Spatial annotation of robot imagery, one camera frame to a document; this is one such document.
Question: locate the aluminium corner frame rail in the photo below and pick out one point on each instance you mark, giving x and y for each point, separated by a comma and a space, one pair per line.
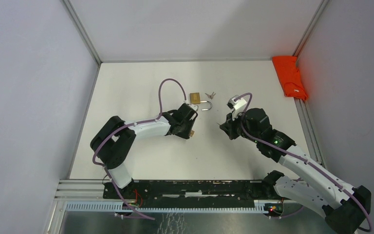
310, 28

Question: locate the orange folded cloth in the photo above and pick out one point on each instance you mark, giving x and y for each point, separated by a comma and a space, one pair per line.
289, 77

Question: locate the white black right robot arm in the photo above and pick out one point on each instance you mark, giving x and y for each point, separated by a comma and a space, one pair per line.
343, 206

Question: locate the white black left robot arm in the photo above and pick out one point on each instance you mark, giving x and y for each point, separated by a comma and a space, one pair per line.
113, 142

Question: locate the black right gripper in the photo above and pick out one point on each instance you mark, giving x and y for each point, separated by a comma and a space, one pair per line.
228, 126

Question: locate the large brass padlock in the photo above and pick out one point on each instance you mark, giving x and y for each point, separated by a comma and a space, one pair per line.
195, 100

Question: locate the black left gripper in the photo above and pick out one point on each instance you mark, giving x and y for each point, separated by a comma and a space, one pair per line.
186, 134

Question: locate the left aluminium frame rail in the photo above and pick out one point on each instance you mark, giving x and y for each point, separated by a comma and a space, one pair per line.
82, 31

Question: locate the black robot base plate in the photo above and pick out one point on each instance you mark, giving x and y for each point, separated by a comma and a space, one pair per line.
194, 193

